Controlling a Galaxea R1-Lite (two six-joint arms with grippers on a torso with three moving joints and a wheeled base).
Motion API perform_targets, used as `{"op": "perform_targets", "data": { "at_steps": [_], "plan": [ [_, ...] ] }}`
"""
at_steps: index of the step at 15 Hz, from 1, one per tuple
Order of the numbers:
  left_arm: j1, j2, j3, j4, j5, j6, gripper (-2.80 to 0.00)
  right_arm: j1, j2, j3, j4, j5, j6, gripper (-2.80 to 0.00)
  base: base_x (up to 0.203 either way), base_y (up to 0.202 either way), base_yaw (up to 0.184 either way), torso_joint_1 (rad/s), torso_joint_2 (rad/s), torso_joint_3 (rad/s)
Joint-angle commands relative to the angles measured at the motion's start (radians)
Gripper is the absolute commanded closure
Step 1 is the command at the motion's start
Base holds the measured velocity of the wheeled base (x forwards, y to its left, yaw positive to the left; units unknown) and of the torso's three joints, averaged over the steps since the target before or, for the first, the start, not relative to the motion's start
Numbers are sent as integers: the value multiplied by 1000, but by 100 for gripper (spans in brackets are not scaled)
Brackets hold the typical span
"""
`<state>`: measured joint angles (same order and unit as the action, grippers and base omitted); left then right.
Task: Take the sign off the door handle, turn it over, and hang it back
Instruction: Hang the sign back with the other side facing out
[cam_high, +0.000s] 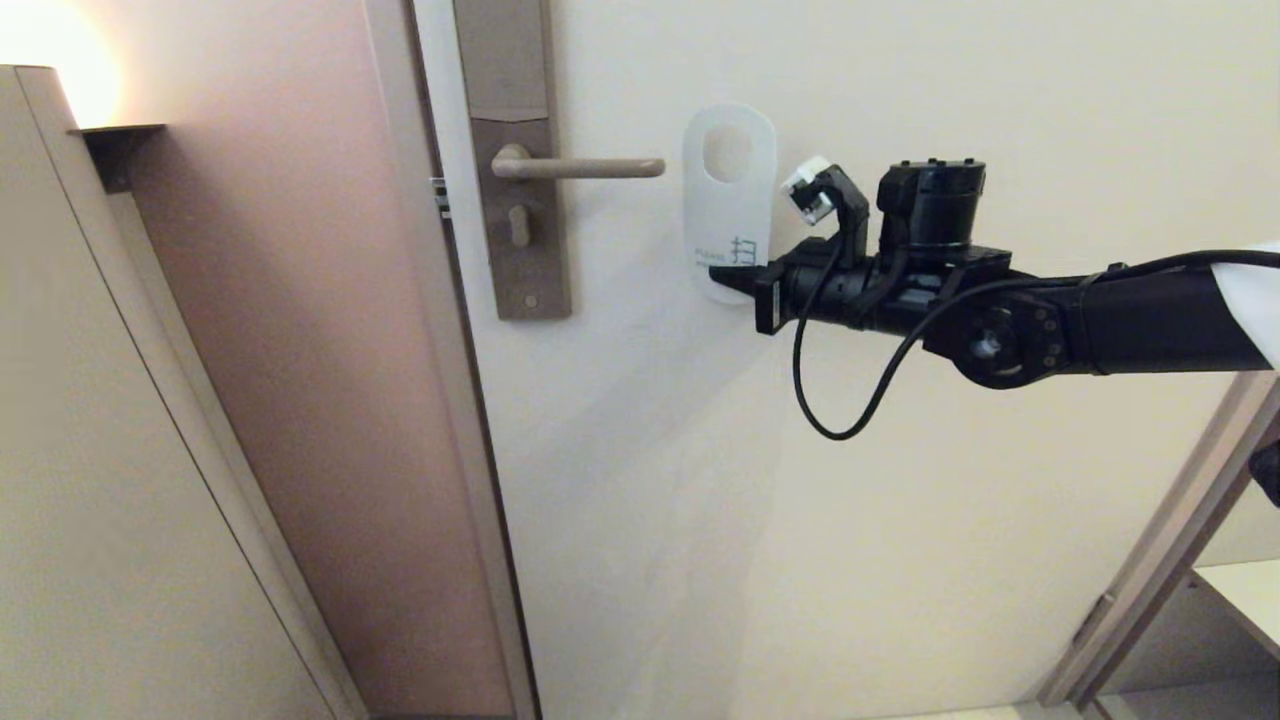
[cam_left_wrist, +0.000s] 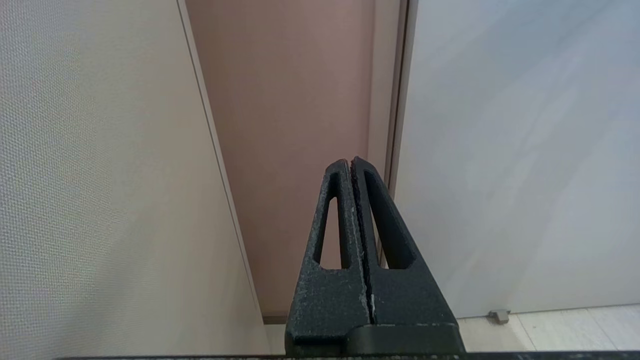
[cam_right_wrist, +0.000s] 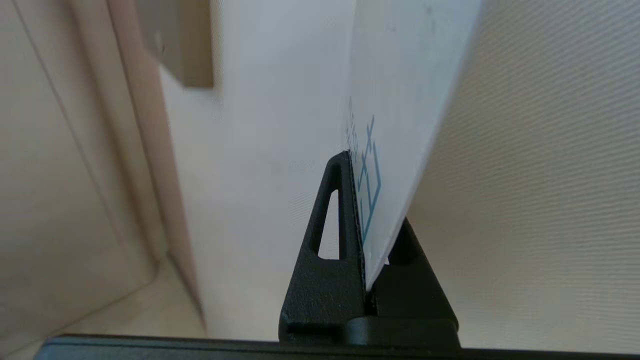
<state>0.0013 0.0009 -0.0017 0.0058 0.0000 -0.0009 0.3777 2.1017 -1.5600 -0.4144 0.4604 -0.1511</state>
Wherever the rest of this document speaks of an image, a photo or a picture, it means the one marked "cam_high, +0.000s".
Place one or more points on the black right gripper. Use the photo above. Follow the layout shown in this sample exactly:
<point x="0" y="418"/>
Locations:
<point x="820" y="290"/>

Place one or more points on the white door hanger sign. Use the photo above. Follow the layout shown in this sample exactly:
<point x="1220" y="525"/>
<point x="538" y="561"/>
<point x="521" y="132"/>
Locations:
<point x="728" y="225"/>

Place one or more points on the small pale oblong object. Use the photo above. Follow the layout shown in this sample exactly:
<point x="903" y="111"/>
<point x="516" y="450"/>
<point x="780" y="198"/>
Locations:
<point x="519" y="226"/>

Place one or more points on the white room door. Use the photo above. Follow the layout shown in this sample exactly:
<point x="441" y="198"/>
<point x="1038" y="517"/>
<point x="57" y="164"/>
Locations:
<point x="750" y="520"/>

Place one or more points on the metal door latch plate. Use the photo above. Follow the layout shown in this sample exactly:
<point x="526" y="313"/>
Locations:
<point x="439" y="198"/>

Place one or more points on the brown metal lock plate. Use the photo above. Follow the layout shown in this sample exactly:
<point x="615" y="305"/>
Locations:
<point x="505" y="60"/>

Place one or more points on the white shelf board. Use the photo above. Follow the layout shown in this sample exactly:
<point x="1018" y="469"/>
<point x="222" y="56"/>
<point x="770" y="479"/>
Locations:
<point x="1250" y="595"/>

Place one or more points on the beige cabinet panel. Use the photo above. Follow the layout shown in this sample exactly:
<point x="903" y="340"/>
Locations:
<point x="90" y="450"/>

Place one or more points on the beige door frame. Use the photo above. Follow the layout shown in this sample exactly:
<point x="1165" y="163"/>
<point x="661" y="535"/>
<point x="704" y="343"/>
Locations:
<point x="440" y="330"/>

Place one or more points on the small metal frame hinge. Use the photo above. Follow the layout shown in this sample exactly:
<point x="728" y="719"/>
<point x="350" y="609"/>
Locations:
<point x="1092" y="620"/>

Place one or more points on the dark wall lamp bracket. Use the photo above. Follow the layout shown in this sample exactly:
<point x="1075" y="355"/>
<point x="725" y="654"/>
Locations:
<point x="115" y="150"/>

